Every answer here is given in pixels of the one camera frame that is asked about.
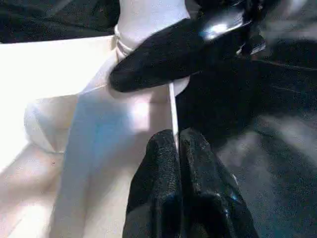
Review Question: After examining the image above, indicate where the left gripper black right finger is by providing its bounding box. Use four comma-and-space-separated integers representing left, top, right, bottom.
179, 127, 258, 238

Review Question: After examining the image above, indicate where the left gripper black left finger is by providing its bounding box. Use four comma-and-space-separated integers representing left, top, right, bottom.
122, 128, 184, 238

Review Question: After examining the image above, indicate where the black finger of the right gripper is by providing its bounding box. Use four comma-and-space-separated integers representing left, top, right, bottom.
108, 13, 250, 94

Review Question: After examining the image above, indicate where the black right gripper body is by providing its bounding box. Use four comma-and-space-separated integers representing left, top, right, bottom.
236, 0, 267, 56

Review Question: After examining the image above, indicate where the white plastic table leg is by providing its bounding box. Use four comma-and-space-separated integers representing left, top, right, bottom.
113, 0, 191, 61

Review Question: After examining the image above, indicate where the white plastic table top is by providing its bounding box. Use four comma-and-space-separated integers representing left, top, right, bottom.
0, 34, 191, 238

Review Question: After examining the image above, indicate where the black mat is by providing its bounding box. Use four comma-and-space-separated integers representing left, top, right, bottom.
0, 0, 317, 238

